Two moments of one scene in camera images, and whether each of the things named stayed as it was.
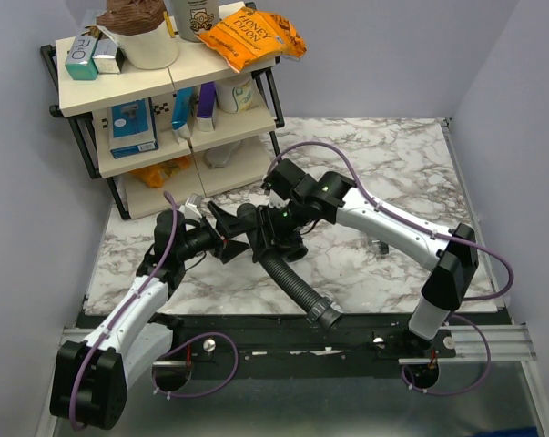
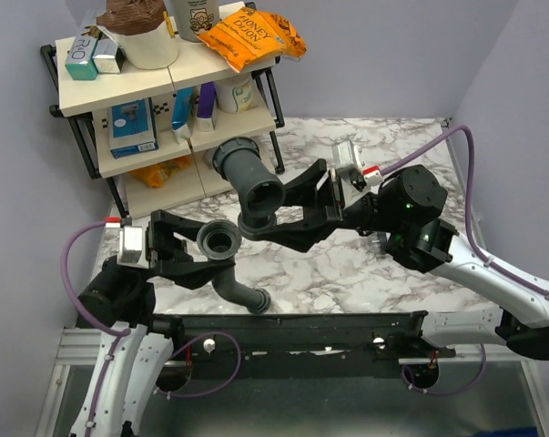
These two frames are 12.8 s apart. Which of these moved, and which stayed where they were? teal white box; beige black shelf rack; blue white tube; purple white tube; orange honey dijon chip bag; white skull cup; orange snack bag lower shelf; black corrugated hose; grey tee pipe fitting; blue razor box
Moved: black corrugated hose; grey tee pipe fitting
Stayed: blue razor box; beige black shelf rack; purple white tube; blue white tube; teal white box; orange snack bag lower shelf; white skull cup; orange honey dijon chip bag
